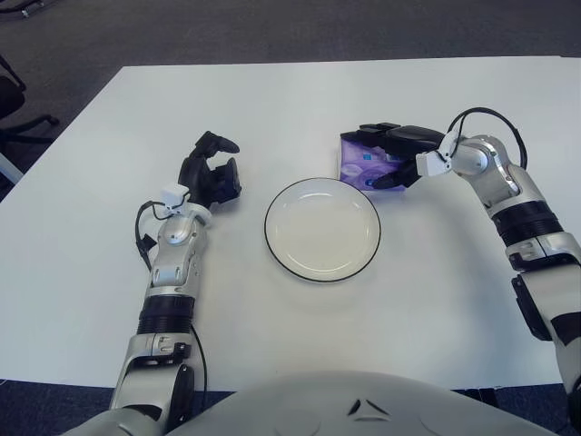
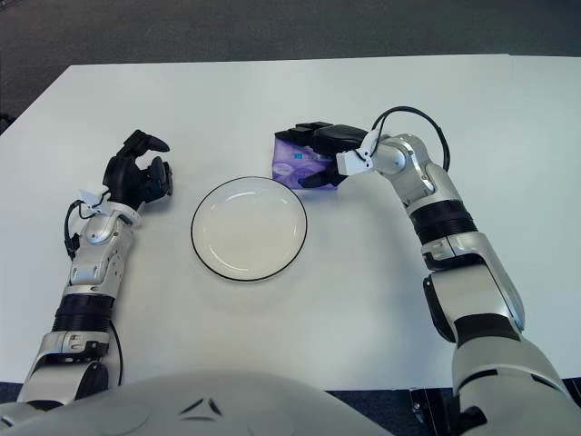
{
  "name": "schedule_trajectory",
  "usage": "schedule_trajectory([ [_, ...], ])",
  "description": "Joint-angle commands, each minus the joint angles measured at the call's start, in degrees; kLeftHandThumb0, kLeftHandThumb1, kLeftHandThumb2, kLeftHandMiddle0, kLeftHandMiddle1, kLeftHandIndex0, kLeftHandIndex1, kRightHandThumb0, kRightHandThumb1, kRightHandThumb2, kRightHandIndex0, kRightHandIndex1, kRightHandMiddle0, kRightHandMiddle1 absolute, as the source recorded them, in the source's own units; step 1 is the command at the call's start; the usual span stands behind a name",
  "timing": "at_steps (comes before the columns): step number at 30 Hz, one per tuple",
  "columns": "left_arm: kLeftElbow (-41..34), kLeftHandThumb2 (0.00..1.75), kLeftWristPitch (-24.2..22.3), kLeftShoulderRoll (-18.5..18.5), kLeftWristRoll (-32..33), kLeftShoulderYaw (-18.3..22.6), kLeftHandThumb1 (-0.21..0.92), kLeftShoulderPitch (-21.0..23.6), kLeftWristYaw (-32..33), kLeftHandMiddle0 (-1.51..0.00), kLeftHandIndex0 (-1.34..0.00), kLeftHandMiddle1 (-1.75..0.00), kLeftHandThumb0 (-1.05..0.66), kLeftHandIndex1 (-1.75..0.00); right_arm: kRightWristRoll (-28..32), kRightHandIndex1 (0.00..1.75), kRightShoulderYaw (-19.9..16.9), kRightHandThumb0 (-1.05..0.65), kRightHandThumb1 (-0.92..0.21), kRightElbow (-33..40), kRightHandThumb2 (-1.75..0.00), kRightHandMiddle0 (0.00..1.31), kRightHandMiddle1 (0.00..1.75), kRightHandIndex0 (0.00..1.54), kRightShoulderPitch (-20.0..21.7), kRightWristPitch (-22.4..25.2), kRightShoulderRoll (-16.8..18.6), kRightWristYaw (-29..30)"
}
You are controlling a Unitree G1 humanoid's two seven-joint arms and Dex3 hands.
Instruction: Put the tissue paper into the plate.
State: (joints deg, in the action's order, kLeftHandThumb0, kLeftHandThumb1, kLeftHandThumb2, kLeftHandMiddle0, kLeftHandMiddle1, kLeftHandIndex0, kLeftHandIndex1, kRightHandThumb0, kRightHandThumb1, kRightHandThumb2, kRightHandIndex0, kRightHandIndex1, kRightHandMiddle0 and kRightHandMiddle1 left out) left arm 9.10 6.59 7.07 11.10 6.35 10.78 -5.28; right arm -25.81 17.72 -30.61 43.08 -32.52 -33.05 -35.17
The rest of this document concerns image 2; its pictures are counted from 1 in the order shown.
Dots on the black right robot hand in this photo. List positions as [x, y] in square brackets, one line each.
[336, 138]

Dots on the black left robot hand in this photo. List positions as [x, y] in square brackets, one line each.
[120, 177]

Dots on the purple tissue paper pack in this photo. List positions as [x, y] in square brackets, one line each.
[290, 159]

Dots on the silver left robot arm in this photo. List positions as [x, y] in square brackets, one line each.
[95, 254]

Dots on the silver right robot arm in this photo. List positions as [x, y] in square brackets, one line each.
[440, 181]

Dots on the white plate with black rim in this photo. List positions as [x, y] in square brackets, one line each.
[249, 231]

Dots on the white right wrist connector box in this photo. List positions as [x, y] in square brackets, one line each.
[351, 161]

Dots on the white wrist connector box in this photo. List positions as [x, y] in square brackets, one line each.
[351, 161]
[91, 197]

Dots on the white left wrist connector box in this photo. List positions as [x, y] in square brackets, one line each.
[91, 197]

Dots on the grey robot torso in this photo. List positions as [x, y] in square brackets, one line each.
[227, 409]

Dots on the black table frame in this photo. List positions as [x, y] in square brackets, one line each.
[422, 409]

